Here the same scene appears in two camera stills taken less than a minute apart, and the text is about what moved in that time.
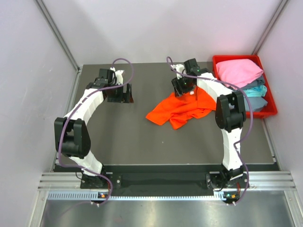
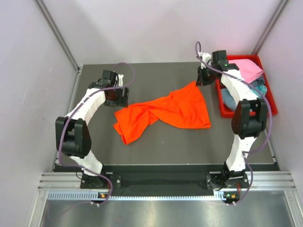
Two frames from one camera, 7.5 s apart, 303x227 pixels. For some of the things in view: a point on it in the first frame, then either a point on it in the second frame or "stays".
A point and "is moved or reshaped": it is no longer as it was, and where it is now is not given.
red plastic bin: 270,109 stays
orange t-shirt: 196,103 is moved or reshaped
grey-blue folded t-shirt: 260,81 stays
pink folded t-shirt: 239,72 stays
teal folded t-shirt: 259,91 stays
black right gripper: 176,82 -> 200,81
